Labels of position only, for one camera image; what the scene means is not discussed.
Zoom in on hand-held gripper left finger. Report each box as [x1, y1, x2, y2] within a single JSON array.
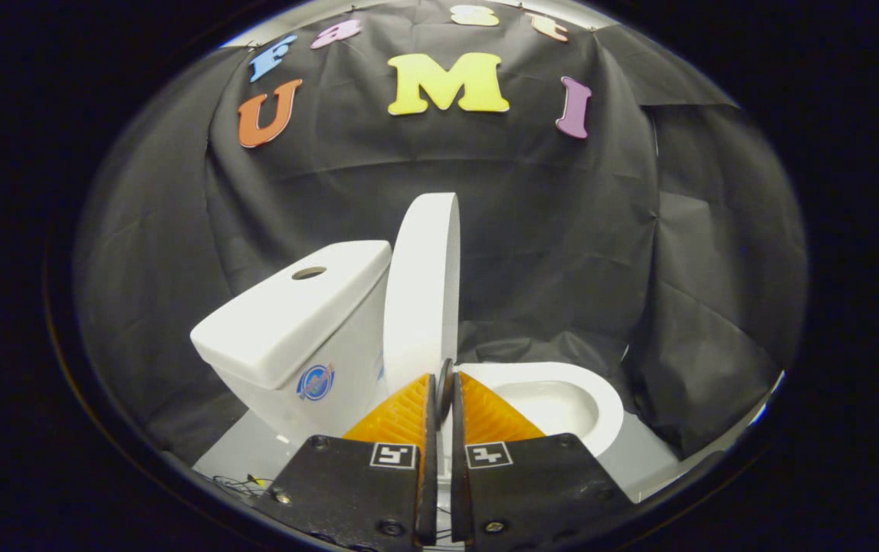
[[257, 373, 440, 550]]

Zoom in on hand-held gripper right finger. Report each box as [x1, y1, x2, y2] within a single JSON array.
[[450, 371, 637, 550]]

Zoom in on black lid pull tab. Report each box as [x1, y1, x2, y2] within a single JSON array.
[[437, 358, 456, 424]]

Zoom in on white toilet lid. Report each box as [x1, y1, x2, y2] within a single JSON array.
[[382, 192, 462, 399]]

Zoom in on white toilet seat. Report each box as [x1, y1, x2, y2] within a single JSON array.
[[458, 361, 625, 455]]

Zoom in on black backdrop cloth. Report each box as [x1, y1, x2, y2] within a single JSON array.
[[74, 0, 809, 470]]

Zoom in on thin black cables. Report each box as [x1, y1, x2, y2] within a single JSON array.
[[212, 472, 274, 501]]

